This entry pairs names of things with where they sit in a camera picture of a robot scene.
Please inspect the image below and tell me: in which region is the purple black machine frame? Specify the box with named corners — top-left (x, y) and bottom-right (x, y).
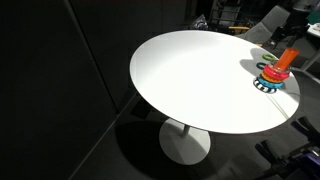
top-left (263, 146), bottom-right (320, 180)

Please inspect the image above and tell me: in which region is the small white round table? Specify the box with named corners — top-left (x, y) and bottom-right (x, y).
top-left (306, 22), bottom-right (320, 38)

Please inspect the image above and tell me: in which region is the yellow wooden bar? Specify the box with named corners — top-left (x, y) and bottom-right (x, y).
top-left (228, 25), bottom-right (251, 32)

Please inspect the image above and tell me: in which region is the black white striped toy base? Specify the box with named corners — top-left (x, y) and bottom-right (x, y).
top-left (252, 77), bottom-right (280, 95)

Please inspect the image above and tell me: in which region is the blue stacking ring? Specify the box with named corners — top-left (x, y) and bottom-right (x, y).
top-left (257, 76), bottom-right (285, 90)

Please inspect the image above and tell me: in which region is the grey metal table leg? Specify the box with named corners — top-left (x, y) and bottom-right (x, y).
top-left (300, 49), bottom-right (320, 72)

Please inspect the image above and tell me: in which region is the white table pedestal base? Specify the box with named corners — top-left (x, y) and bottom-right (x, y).
top-left (158, 117), bottom-right (212, 166)

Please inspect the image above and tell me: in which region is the orange stacking toy post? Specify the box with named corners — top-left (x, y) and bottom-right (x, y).
top-left (275, 47), bottom-right (301, 71)

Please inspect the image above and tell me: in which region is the black padded handle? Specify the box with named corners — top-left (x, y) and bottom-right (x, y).
top-left (290, 116), bottom-right (320, 148)
top-left (254, 139), bottom-right (285, 165)

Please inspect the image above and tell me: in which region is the light green ring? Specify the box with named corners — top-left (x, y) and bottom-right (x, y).
top-left (261, 53), bottom-right (278, 62)

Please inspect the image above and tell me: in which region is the orange stacking ring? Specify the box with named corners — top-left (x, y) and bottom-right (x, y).
top-left (260, 72), bottom-right (285, 85)

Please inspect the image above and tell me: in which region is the grey chair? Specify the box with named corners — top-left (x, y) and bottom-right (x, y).
top-left (244, 5), bottom-right (291, 46)

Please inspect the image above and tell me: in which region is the black metal rack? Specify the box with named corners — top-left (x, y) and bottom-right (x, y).
top-left (209, 0), bottom-right (243, 28)

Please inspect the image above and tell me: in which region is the black bag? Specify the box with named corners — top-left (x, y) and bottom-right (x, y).
top-left (189, 14), bottom-right (210, 32)

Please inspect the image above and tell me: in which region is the red stacking ring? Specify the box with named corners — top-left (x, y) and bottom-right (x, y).
top-left (263, 63), bottom-right (292, 82)

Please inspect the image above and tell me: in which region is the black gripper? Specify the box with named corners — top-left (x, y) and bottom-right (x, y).
top-left (270, 9), bottom-right (310, 48)

